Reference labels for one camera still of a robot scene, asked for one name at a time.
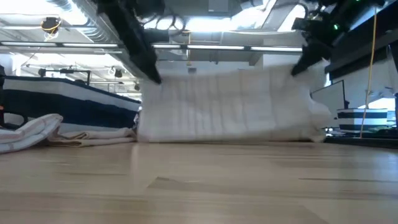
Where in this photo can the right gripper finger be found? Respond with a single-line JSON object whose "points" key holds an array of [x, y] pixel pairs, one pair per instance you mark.
{"points": [[312, 53]]}

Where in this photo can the white red-checked towel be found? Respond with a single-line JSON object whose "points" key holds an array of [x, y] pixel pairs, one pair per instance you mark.
{"points": [[28, 133]]}

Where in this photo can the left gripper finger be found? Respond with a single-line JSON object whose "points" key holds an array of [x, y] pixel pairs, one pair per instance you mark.
{"points": [[140, 49]]}

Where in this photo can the grey monitor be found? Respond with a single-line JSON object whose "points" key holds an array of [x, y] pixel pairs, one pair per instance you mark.
{"points": [[328, 96]]}

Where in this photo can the navy white striped fabric basket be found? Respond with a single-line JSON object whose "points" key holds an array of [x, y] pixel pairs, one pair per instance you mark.
{"points": [[362, 119], [77, 102]]}

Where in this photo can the white ribbed towel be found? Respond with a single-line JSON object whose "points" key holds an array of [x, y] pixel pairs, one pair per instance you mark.
{"points": [[233, 105]]}

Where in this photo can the black aluminium table frame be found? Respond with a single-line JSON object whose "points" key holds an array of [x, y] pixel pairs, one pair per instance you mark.
{"points": [[360, 141]]}

